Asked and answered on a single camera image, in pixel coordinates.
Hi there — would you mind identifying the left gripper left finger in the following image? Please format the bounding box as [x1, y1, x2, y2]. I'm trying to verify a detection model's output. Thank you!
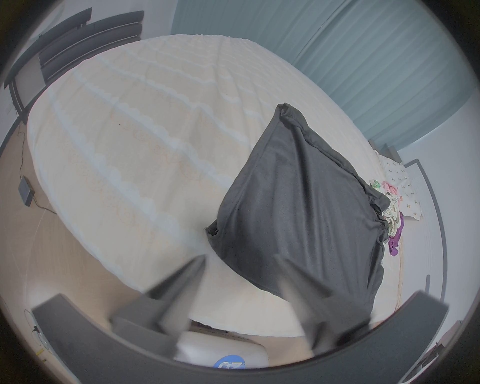
[112, 255, 207, 340]

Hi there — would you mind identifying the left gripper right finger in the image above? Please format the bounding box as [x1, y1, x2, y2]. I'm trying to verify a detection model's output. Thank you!
[275, 255, 372, 347]

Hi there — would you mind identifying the black T-shirt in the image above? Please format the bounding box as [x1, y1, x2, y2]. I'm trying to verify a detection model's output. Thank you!
[205, 103, 391, 312]

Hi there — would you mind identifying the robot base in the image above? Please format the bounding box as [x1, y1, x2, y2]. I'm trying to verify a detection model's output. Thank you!
[176, 330, 269, 370]

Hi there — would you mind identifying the purple satin garment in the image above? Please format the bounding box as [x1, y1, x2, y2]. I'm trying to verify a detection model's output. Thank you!
[388, 214, 406, 257]

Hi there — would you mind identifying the white printed pyjama garment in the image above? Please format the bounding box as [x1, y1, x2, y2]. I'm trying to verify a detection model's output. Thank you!
[369, 179, 403, 238]

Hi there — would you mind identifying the white flower printed pillow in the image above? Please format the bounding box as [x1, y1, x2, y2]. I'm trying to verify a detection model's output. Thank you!
[379, 155, 422, 220]

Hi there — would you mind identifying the bed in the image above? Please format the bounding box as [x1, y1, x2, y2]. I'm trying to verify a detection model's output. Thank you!
[26, 34, 449, 338]

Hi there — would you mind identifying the grey bedside table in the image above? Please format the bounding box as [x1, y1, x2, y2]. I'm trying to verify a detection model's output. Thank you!
[369, 139, 404, 164]

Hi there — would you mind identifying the dark grey power adapter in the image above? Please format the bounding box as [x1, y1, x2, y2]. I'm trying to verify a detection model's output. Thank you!
[19, 175, 35, 206]

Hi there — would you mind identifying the blue-green curtain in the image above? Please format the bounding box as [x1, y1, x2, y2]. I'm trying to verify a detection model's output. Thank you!
[290, 0, 479, 151]
[170, 0, 351, 68]

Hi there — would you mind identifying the black chest of drawers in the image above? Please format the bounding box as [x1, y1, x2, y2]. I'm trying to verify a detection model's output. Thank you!
[4, 7, 145, 124]

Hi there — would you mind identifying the black cable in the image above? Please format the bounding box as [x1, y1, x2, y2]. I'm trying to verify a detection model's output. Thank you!
[17, 127, 57, 214]

